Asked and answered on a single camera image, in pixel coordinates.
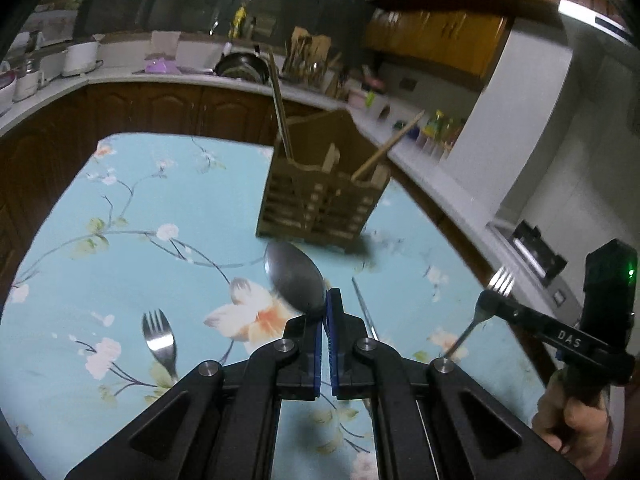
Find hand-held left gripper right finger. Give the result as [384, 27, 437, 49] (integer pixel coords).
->
[324, 288, 584, 480]

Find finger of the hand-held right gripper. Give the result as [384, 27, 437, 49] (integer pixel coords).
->
[476, 291, 632, 387]

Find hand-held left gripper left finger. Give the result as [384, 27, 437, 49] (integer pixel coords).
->
[65, 309, 328, 480]

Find small metal fork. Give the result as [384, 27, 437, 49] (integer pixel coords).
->
[446, 265, 517, 362]

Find round metal spoon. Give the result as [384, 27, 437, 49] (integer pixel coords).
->
[264, 240, 327, 315]

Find wooden utensil holder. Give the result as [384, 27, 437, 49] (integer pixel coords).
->
[255, 108, 392, 254]

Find tan wooden chopstick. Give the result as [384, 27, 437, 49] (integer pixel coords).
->
[349, 109, 426, 182]

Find brown wooden chopstick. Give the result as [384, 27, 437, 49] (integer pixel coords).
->
[267, 49, 297, 159]

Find person's right hand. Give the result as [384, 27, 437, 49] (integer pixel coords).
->
[531, 370, 616, 477]

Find silver metal chopstick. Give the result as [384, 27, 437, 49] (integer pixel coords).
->
[350, 276, 381, 342]

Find gas stove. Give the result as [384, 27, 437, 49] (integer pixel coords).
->
[509, 219, 569, 287]

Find large metal fork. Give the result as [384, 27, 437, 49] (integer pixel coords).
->
[141, 308, 181, 387]

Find white kitchen countertop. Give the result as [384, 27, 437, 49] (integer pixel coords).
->
[0, 62, 591, 321]

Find blue floral tablecloth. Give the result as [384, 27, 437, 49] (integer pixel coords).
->
[0, 132, 551, 480]

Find row of small jars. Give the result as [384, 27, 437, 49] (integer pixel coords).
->
[414, 129, 453, 162]

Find green oil bottle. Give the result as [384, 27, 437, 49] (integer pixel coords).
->
[429, 109, 452, 142]

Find pink and white cup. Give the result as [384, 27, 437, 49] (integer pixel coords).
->
[349, 79, 384, 109]

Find steel range hood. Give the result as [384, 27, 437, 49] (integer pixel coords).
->
[556, 0, 640, 48]

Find kitchen utensil rack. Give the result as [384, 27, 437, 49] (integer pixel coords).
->
[281, 35, 341, 88]

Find wooden lower cabinets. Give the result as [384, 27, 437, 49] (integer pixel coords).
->
[0, 81, 331, 281]

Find wooden cabinets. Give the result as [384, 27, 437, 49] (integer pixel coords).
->
[0, 81, 331, 281]
[364, 0, 621, 80]

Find black wok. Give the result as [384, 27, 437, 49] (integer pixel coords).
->
[214, 51, 269, 84]

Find wooden cutting boards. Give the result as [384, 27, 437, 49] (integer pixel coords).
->
[290, 26, 333, 63]

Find wooden upper cabinets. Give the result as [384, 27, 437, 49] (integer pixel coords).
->
[364, 0, 621, 80]

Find hanging dish cloth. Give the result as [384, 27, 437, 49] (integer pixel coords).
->
[144, 29, 182, 61]

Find yellow bottle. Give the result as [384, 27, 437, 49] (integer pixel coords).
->
[229, 2, 249, 39]

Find white round pot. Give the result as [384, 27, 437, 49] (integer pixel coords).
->
[61, 39, 104, 78]

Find white blender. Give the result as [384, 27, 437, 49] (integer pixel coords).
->
[15, 56, 47, 102]

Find white rice cooker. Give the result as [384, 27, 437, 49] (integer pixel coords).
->
[0, 66, 19, 117]

